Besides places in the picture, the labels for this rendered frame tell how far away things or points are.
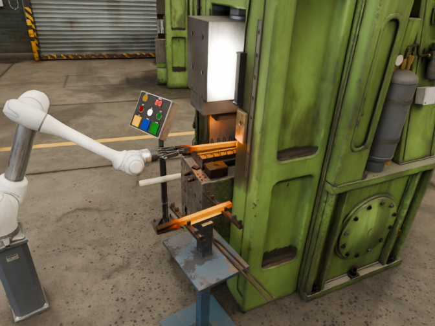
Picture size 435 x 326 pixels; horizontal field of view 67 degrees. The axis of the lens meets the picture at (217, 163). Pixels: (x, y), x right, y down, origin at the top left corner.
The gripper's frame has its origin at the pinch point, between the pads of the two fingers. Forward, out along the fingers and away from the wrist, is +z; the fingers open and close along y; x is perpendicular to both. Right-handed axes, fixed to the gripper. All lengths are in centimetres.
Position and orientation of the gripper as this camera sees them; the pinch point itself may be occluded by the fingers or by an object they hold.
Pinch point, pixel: (182, 149)
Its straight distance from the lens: 199.0
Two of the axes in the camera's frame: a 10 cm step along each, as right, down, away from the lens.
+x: 0.0, -8.7, -5.0
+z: 9.1, -2.0, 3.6
